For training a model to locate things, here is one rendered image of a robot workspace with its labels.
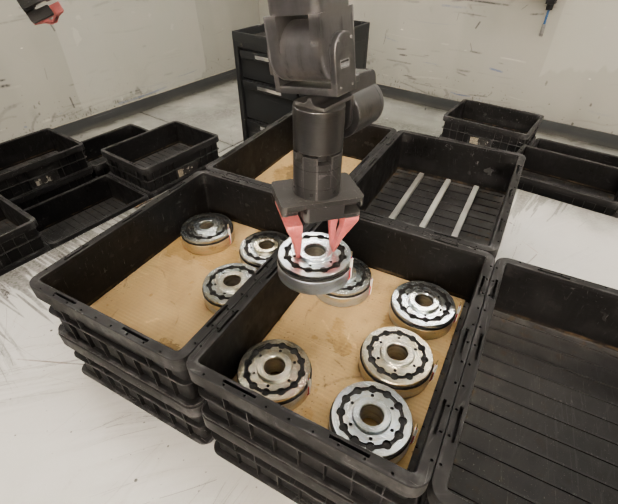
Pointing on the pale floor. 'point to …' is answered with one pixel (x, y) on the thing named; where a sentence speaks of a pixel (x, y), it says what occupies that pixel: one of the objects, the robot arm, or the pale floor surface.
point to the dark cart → (249, 82)
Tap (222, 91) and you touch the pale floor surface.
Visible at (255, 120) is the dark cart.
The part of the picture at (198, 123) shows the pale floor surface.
